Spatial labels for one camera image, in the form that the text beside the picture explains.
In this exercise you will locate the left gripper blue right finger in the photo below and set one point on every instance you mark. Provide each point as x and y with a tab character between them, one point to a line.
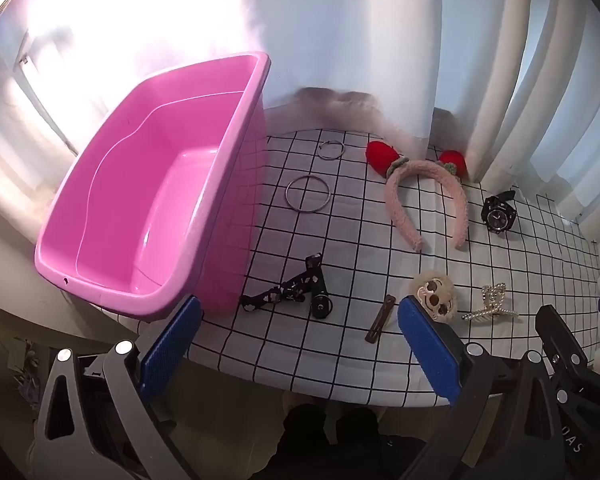
436	347

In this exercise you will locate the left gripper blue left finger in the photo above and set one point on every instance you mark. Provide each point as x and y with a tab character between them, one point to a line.
163	344

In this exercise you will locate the plush sloth hair accessory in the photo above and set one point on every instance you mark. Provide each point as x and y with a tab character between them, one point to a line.
436	293

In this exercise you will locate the brown flat hair clip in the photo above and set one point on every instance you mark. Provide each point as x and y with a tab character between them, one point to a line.
380	321

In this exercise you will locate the pearl bow hair clip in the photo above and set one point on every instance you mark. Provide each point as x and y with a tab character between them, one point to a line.
493	299

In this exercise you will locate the black wrist watch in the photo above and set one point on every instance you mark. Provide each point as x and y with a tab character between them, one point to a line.
497	213

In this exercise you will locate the black ornate hair clip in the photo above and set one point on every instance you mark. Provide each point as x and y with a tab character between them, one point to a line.
308	284

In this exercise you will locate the pink plastic tub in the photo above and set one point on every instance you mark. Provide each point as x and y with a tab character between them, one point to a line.
162	202

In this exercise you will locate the white checked tablecloth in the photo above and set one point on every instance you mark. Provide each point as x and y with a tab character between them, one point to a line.
544	259

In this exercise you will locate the pink fuzzy strawberry headband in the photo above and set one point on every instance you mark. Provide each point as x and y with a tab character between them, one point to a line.
412	183

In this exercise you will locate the large silver bangle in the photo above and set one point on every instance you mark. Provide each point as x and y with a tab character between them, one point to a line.
307	194

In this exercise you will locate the white curtain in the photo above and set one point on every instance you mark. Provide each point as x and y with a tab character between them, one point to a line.
514	85

